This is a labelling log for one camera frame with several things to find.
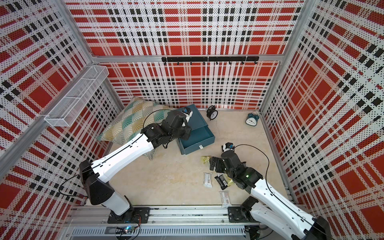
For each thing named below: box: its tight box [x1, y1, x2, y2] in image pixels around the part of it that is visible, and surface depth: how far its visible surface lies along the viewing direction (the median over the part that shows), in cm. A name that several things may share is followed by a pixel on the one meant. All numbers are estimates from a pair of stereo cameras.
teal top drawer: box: [176, 125, 216, 155], surface depth 80 cm
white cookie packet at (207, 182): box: [203, 172, 213, 188], surface depth 86 cm
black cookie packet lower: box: [214, 173, 228, 191], surface depth 86 cm
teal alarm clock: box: [245, 112, 260, 127], surface depth 110 cm
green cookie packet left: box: [200, 155, 212, 164], surface depth 93 cm
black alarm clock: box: [206, 105, 219, 121], surface depth 113 cm
